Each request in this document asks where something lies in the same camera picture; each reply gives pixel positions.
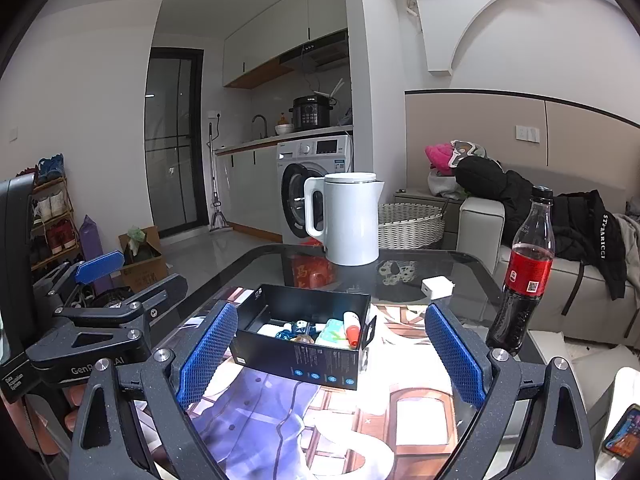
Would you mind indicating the pink plush item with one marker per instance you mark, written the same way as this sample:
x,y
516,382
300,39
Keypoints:
x,y
439,156

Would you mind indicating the red bag under table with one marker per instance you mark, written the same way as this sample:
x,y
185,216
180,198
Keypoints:
x,y
311,272

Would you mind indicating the white electric kettle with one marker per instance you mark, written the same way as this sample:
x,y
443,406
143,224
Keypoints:
x,y
349,231

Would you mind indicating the white wicker basket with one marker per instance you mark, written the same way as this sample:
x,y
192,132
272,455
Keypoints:
x,y
409,226

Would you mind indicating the finger of the blue pad left gripper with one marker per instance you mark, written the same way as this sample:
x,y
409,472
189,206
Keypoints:
x,y
90,271

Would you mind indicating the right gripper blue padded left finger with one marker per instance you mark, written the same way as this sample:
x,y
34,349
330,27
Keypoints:
x,y
173,379

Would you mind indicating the mop by counter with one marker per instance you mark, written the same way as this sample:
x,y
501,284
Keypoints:
x,y
217,220

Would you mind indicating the black data acquisition device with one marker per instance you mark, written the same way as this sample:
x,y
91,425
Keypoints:
x,y
20,327

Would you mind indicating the black pressure cooker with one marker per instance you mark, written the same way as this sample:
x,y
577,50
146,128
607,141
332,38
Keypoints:
x,y
312,112

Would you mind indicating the cardboard box on floor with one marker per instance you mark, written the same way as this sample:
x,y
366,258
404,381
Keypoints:
x,y
144,263

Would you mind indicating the black framed glass door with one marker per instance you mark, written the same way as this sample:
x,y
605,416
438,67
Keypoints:
x,y
173,140

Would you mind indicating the pale green plastic case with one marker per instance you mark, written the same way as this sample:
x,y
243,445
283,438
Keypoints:
x,y
333,335

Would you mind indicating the white wall switch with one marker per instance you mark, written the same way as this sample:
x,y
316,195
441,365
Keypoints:
x,y
527,134

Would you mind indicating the red cap white tube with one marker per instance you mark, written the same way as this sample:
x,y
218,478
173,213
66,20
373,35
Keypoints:
x,y
351,323

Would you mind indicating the white charger cube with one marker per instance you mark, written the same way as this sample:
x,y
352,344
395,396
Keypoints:
x,y
437,287

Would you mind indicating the white sofa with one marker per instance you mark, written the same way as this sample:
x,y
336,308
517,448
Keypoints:
x,y
592,292

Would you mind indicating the cola bottle red label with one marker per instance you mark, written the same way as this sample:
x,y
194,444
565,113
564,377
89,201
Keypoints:
x,y
527,274

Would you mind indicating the amber handle screwdriver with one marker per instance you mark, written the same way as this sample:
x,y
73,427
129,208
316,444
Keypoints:
x,y
303,339

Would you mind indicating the black cardboard box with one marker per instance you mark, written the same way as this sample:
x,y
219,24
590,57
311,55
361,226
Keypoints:
x,y
316,363

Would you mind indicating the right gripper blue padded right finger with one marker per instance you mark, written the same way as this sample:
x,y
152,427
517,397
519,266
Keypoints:
x,y
490,380

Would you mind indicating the person's left hand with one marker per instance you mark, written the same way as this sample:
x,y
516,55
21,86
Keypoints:
x,y
45,418

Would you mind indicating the smartphone with lit screen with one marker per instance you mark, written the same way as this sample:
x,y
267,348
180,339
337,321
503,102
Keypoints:
x,y
623,440

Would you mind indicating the purple bag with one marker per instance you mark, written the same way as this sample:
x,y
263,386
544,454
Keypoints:
x,y
91,247

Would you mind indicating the blue bottle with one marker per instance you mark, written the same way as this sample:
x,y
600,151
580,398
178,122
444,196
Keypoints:
x,y
291,330

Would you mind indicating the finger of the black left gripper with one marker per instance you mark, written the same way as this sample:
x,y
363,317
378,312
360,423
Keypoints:
x,y
144,308

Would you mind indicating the wooden shoe rack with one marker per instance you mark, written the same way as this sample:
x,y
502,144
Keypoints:
x,y
54,237

